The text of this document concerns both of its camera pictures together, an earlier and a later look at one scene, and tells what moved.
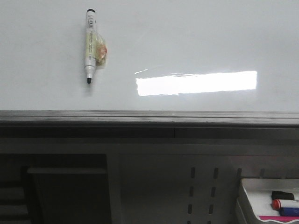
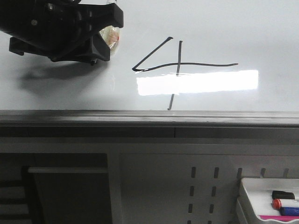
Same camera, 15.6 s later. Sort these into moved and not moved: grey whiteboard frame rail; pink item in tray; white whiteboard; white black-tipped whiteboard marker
Moved: white black-tipped whiteboard marker
Not moved: white whiteboard; grey whiteboard frame rail; pink item in tray
